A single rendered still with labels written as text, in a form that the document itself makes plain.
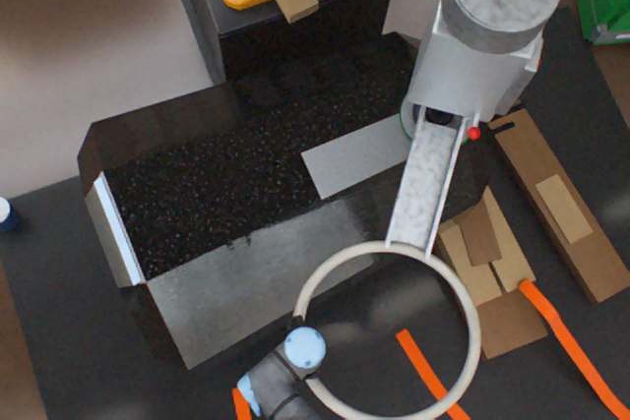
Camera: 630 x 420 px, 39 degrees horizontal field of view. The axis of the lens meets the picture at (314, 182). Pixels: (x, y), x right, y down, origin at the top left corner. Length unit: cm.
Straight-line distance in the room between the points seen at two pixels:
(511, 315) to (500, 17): 170
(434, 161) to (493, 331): 101
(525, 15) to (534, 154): 170
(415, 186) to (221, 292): 63
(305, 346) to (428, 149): 70
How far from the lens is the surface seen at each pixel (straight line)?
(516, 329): 330
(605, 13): 359
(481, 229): 321
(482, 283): 319
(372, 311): 331
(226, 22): 282
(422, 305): 333
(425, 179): 243
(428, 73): 210
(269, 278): 259
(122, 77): 359
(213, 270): 253
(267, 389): 202
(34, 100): 363
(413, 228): 243
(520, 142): 346
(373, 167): 255
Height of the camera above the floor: 329
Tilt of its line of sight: 75 degrees down
